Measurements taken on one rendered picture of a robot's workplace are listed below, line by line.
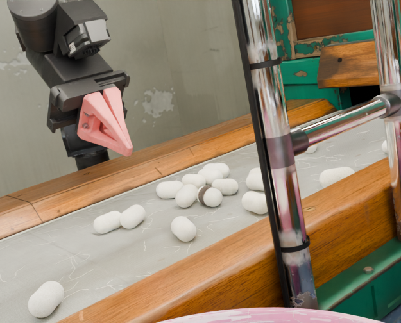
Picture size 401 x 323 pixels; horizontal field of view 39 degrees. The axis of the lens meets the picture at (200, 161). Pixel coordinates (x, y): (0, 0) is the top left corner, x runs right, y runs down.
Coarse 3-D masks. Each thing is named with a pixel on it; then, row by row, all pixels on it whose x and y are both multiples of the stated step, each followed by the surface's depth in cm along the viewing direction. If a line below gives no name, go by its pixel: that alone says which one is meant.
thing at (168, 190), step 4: (160, 184) 68; (164, 184) 68; (168, 184) 68; (172, 184) 68; (176, 184) 67; (180, 184) 68; (160, 188) 68; (164, 188) 68; (168, 188) 67; (172, 188) 67; (176, 188) 67; (180, 188) 67; (160, 192) 68; (164, 192) 68; (168, 192) 67; (172, 192) 67; (176, 192) 67; (160, 196) 68; (164, 196) 68; (168, 196) 68; (172, 196) 68
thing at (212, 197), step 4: (200, 188) 63; (212, 188) 62; (216, 188) 62; (208, 192) 61; (212, 192) 61; (216, 192) 61; (220, 192) 62; (204, 196) 62; (208, 196) 61; (212, 196) 61; (216, 196) 61; (220, 196) 61; (204, 200) 62; (208, 200) 61; (212, 200) 61; (216, 200) 61; (220, 200) 61; (208, 204) 62; (212, 204) 61; (216, 204) 61
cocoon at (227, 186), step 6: (216, 180) 66; (222, 180) 65; (228, 180) 65; (234, 180) 65; (216, 186) 65; (222, 186) 65; (228, 186) 64; (234, 186) 64; (222, 192) 65; (228, 192) 65; (234, 192) 65
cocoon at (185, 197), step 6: (186, 186) 64; (192, 186) 65; (180, 192) 63; (186, 192) 63; (192, 192) 64; (180, 198) 63; (186, 198) 63; (192, 198) 63; (180, 204) 63; (186, 204) 63
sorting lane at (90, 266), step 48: (336, 144) 79; (144, 192) 74; (240, 192) 65; (0, 240) 65; (48, 240) 62; (96, 240) 59; (144, 240) 56; (192, 240) 53; (0, 288) 51; (96, 288) 47
